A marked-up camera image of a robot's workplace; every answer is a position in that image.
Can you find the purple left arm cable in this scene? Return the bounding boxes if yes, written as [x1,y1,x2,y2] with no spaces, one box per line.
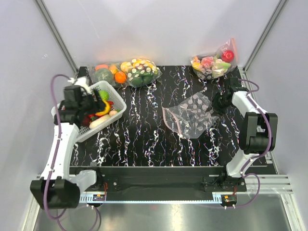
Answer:
[43,74,101,231]

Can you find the dark red toy mangosteen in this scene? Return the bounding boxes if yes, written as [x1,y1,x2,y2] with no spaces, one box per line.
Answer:
[81,116,92,127]

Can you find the bag of fake food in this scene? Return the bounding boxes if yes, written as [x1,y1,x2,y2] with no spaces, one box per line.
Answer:
[190,38,238,80]
[119,58,162,88]
[87,63,128,88]

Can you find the green toy lime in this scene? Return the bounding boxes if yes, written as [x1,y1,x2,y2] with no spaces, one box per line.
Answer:
[99,90,109,101]

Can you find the orange toy orange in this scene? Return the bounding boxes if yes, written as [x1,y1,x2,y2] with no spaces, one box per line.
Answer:
[114,71,127,84]

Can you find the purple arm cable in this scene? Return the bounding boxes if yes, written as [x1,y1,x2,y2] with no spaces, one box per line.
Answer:
[43,74,101,231]
[226,78,272,209]

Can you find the clear zip top bag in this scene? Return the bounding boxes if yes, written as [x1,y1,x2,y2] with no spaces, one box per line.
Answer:
[162,92,219,139]

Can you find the left bag of fake food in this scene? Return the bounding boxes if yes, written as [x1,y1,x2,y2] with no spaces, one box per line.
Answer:
[87,63,128,88]

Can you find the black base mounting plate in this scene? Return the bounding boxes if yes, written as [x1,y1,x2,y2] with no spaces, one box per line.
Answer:
[70,167,246,203]

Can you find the white plastic basket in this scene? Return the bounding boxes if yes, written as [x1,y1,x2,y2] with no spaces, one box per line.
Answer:
[51,81,127,142]

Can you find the middle bag of fake food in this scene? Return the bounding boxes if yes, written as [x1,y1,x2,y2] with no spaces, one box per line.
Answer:
[119,58,162,88]

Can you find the right bag of fake food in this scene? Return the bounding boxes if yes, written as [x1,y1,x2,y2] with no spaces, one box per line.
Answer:
[190,38,238,80]

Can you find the green toy pumpkin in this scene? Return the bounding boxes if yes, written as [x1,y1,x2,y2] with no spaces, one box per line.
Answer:
[93,68,114,83]

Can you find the yellow toy pear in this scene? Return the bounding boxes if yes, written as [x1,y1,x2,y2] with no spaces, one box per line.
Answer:
[95,100,111,117]

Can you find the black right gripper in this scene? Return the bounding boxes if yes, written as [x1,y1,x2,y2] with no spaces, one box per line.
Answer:
[205,91,231,117]

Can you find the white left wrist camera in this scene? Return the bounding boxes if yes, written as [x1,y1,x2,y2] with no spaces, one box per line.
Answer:
[67,77,91,94]

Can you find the red toy apple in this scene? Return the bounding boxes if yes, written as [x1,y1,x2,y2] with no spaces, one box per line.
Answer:
[221,50,235,63]

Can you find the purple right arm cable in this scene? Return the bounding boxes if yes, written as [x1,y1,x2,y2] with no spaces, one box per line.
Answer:
[226,78,272,209]

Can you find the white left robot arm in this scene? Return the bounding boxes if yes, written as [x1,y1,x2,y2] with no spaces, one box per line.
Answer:
[30,85,104,210]

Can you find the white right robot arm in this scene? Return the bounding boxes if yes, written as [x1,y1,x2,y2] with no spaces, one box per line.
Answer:
[208,77,278,191]

